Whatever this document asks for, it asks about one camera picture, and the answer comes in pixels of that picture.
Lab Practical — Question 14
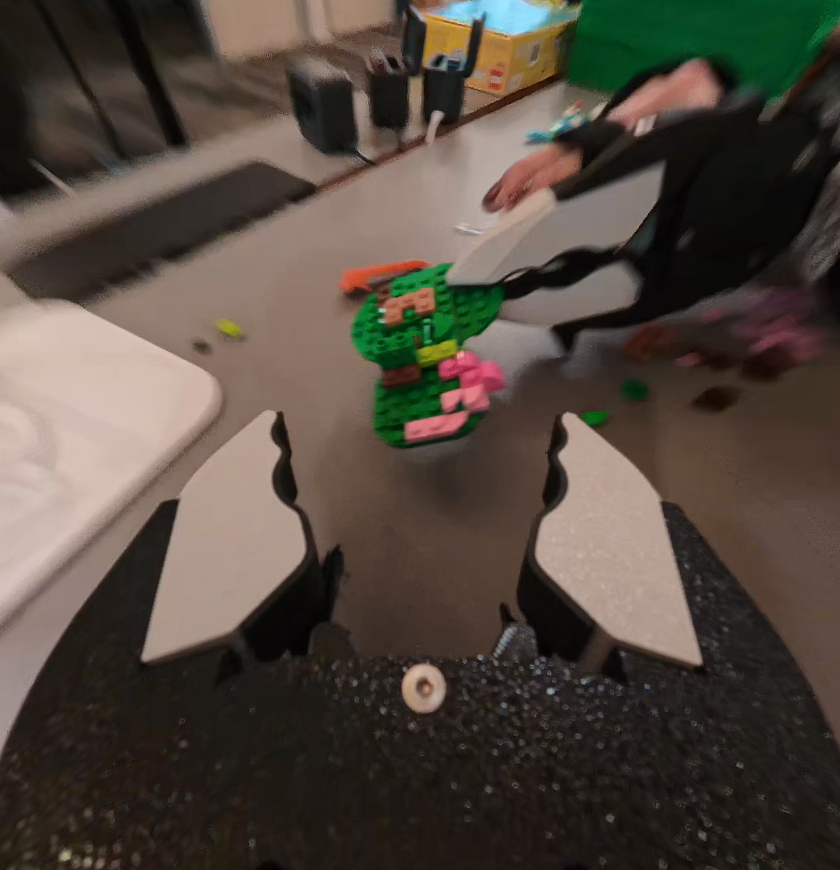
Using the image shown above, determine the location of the black box device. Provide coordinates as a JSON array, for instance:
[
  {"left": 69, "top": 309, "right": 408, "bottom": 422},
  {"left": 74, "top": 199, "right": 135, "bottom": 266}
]
[{"left": 286, "top": 59, "right": 359, "bottom": 155}]

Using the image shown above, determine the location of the teal printed plastic bag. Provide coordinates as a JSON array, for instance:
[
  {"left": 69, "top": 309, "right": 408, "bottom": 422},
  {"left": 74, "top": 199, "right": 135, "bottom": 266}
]
[{"left": 526, "top": 101, "right": 599, "bottom": 145}]

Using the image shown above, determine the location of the person's green shirt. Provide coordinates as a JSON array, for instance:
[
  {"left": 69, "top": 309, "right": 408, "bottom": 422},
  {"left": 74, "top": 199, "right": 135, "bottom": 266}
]
[{"left": 568, "top": 0, "right": 840, "bottom": 97}]

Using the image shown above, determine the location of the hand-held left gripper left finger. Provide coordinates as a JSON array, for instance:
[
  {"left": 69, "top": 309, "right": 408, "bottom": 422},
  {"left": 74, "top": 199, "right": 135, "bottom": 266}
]
[{"left": 141, "top": 410, "right": 327, "bottom": 666}]

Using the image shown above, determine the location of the person's right hand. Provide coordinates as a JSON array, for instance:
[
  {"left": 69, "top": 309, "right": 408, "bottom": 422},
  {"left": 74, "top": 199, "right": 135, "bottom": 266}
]
[{"left": 484, "top": 61, "right": 731, "bottom": 213}]

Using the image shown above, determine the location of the green lego baseplate build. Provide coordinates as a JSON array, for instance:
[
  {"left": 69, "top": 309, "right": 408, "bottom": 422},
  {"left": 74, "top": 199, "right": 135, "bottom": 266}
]
[{"left": 351, "top": 263, "right": 508, "bottom": 450}]

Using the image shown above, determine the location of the yellow lego box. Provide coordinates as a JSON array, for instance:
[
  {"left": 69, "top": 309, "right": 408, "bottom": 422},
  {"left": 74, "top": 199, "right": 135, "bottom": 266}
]
[{"left": 418, "top": 0, "right": 578, "bottom": 97}]

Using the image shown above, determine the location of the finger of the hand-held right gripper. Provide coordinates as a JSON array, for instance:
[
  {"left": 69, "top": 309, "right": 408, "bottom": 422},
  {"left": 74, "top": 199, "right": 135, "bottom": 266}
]
[
  {"left": 497, "top": 247, "right": 644, "bottom": 328},
  {"left": 446, "top": 162, "right": 667, "bottom": 288}
]

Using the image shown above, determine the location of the dark flat desk pad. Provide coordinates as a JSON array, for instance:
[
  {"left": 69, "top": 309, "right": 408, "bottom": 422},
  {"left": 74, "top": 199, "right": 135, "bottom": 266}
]
[{"left": 10, "top": 161, "right": 319, "bottom": 301}]

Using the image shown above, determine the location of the white plastic tray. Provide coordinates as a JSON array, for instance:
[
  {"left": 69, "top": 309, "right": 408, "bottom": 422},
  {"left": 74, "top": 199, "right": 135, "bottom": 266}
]
[{"left": 0, "top": 261, "right": 224, "bottom": 643}]

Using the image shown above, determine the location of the pile of pink lego pieces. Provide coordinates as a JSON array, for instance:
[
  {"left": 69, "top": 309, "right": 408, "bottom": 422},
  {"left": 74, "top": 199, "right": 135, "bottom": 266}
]
[{"left": 677, "top": 284, "right": 830, "bottom": 369}]

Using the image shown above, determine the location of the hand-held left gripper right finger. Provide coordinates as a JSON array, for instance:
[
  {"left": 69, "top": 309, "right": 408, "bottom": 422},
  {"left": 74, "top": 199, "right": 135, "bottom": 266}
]
[{"left": 517, "top": 412, "right": 704, "bottom": 675}]

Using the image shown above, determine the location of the orange brick separator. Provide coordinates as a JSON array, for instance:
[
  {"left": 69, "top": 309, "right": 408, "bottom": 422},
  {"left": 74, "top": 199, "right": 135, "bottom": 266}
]
[{"left": 339, "top": 260, "right": 432, "bottom": 295}]

